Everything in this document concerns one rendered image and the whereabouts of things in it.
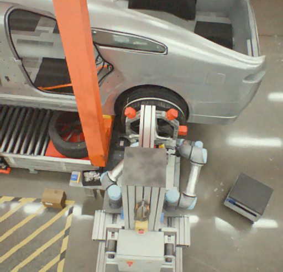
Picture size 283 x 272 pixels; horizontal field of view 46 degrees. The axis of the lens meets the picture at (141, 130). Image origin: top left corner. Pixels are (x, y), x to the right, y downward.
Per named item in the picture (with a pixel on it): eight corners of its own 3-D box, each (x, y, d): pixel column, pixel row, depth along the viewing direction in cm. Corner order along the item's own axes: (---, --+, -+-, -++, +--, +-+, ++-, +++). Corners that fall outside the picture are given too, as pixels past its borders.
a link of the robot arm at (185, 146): (175, 156, 282) (178, 147, 330) (188, 160, 280) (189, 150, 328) (178, 143, 280) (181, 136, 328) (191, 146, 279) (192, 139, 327)
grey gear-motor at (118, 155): (131, 145, 424) (131, 129, 395) (127, 174, 401) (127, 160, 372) (118, 143, 425) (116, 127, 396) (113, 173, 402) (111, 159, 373)
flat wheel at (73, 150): (102, 110, 430) (100, 98, 411) (109, 153, 395) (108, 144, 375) (50, 118, 422) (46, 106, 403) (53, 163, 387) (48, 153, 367)
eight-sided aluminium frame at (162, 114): (175, 141, 369) (181, 112, 324) (175, 146, 366) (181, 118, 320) (126, 137, 372) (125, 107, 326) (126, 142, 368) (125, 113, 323)
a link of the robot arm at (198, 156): (177, 204, 296) (191, 144, 290) (193, 208, 294) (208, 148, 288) (176, 208, 284) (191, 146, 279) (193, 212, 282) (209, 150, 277)
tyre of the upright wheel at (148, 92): (166, 130, 398) (196, 100, 346) (165, 146, 384) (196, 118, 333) (115, 111, 378) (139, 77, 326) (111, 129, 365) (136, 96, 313)
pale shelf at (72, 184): (111, 176, 362) (111, 174, 360) (109, 190, 353) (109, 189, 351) (72, 172, 364) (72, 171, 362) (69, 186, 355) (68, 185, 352)
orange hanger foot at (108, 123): (115, 116, 395) (113, 97, 366) (108, 154, 366) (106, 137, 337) (101, 114, 395) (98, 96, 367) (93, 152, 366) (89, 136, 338)
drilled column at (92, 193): (97, 192, 396) (93, 177, 361) (95, 200, 391) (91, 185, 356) (88, 191, 397) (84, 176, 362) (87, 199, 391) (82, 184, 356)
